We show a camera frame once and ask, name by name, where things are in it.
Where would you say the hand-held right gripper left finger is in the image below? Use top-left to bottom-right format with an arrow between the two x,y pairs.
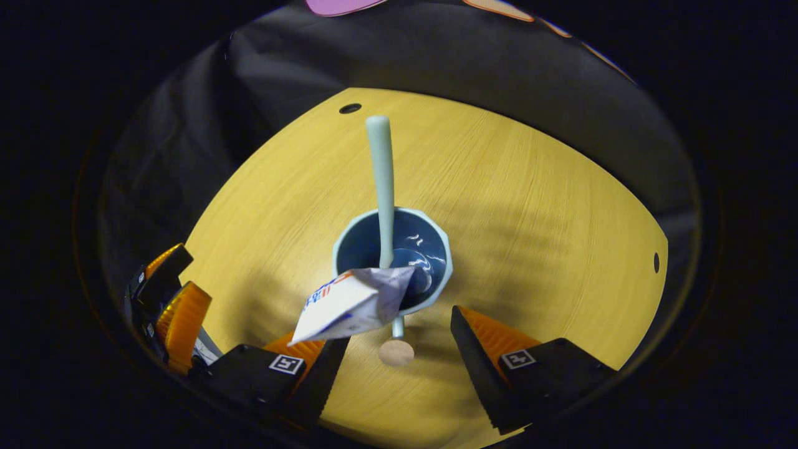
189,334 -> 352,428

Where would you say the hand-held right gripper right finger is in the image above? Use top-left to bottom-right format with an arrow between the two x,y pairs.
449,305 -> 619,436

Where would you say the white toothpaste tube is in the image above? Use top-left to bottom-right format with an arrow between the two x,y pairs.
288,266 -> 416,347

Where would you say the light blue cup wooden handle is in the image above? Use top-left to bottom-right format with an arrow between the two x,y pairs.
332,207 -> 454,367

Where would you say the light blue toothbrush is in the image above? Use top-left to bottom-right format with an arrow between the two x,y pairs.
366,115 -> 397,269

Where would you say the wooden desktop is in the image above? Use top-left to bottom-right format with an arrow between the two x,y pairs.
181,87 -> 669,448

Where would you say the black backdrop cloth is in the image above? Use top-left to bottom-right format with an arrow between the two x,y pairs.
97,0 -> 702,350

